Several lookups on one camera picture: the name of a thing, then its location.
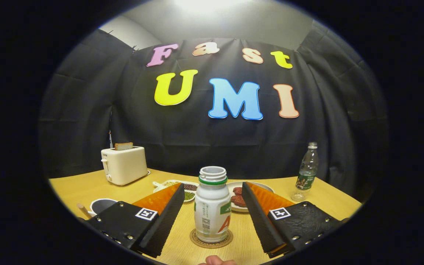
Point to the black backdrop cloth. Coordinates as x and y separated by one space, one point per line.
197 140

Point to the clear plastic water bottle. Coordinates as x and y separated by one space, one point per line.
306 173

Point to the round white plate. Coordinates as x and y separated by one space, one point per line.
263 187

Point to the cream toaster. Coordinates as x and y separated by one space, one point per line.
125 165

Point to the round wooden coaster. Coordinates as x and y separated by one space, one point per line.
193 239

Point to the white juice bottle green label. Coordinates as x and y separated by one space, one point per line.
212 206

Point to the white divided dish of beans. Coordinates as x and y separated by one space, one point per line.
191 187

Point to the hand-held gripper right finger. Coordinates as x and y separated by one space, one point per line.
261 221

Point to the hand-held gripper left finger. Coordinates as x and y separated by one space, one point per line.
164 221

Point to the wooden table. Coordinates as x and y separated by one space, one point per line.
72 187

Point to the slice of toast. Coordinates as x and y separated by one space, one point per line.
123 146

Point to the brown meat slice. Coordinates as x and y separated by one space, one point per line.
238 190
238 201

